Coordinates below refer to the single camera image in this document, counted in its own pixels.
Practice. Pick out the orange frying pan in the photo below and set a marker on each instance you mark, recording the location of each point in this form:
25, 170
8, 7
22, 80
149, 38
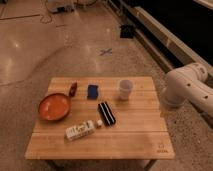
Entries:
57, 105

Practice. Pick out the white rectangular box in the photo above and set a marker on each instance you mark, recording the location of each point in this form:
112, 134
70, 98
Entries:
80, 130

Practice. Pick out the grey wall rail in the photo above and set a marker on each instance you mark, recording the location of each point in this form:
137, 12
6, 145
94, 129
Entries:
177, 47

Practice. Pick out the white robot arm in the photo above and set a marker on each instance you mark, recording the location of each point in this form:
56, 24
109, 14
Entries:
188, 83

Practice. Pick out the wooden folding table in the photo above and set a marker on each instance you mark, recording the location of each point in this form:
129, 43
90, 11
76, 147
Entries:
140, 131

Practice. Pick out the black box on floor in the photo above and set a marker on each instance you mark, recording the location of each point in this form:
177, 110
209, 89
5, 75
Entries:
127, 31

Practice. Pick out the white equipment on floor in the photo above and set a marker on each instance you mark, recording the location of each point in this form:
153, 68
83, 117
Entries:
55, 6

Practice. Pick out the small white cube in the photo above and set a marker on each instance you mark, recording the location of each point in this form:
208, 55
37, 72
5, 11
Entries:
99, 123

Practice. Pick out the black striped box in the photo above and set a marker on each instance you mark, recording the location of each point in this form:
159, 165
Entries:
106, 113

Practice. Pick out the blue sponge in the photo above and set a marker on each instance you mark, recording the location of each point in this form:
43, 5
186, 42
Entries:
92, 92

